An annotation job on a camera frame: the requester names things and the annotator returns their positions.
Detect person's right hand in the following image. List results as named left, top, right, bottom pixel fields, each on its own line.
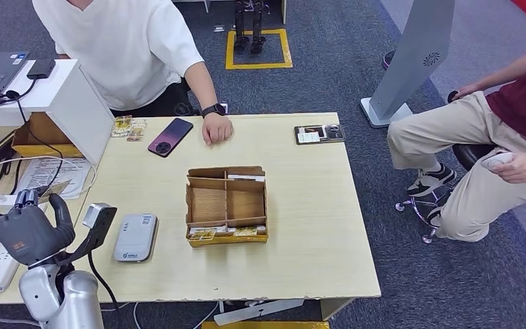
left=453, top=83, right=481, bottom=101

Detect white metal bracket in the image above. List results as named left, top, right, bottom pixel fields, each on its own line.
left=213, top=298, right=305, bottom=327

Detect printed paper sheet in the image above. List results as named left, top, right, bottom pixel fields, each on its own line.
left=14, top=156, right=92, bottom=202

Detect wooden desk leg panel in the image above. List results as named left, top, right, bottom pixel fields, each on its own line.
left=319, top=297, right=355, bottom=321

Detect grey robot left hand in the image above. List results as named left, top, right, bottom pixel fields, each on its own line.
left=0, top=188, right=77, bottom=268

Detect black usb hub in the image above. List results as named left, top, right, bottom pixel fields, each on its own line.
left=26, top=58, right=57, bottom=81

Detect grey kiosk stand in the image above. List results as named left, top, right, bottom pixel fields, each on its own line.
left=359, top=0, right=455, bottom=129

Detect wooden divided card box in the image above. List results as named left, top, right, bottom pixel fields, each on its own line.
left=184, top=165, right=269, bottom=248

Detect purple smartphone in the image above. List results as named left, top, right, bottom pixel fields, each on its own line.
left=147, top=118, right=194, bottom=159

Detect thin black cable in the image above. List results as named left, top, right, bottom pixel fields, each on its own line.
left=0, top=77, right=65, bottom=202

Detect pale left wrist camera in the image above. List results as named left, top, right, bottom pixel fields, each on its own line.
left=56, top=203, right=118, bottom=269

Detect yellow cardboard box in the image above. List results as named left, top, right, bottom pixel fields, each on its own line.
left=11, top=112, right=85, bottom=160

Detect black humanoid robot legs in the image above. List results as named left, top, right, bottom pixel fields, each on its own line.
left=233, top=0, right=268, bottom=56

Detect person's left hand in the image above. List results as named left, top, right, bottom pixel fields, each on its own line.
left=201, top=113, right=234, bottom=146
left=490, top=151, right=526, bottom=185

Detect black wristwatch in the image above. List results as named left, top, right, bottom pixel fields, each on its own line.
left=201, top=103, right=227, bottom=119

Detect white desk riser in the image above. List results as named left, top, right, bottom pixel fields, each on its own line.
left=0, top=59, right=116, bottom=167

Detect yellow floor tape square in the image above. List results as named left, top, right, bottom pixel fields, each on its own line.
left=225, top=28, right=293, bottom=71

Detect grey card reader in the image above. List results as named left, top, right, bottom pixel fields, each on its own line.
left=113, top=213, right=159, bottom=263

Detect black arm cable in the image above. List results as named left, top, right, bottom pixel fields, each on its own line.
left=86, top=252, right=121, bottom=314

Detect person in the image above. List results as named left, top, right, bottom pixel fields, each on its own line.
left=386, top=27, right=526, bottom=243
left=32, top=0, right=234, bottom=146

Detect black power adapter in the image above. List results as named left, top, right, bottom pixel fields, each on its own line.
left=0, top=130, right=18, bottom=160

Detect white power strip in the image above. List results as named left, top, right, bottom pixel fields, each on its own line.
left=0, top=199, right=49, bottom=291

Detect black card tray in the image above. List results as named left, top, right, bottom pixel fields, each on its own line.
left=293, top=123, right=347, bottom=146

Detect black wheeled stool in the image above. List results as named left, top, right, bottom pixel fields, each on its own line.
left=394, top=143, right=497, bottom=245

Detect yellow panel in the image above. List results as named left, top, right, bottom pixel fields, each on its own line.
left=201, top=321, right=331, bottom=329

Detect white looped cable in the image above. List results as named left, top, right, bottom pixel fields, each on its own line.
left=0, top=156, right=97, bottom=198

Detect white handheld controller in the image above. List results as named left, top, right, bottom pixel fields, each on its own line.
left=480, top=151, right=516, bottom=171

